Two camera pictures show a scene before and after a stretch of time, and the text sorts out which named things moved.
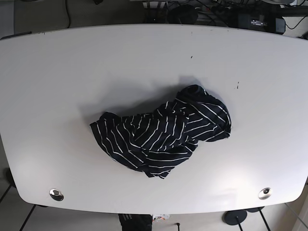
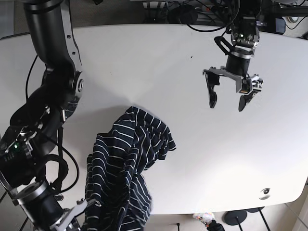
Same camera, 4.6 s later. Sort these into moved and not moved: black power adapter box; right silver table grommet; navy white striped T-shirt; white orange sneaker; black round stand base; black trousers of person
Moved: navy white striped T-shirt; black trousers of person; white orange sneaker
Not moved: black round stand base; black power adapter box; right silver table grommet
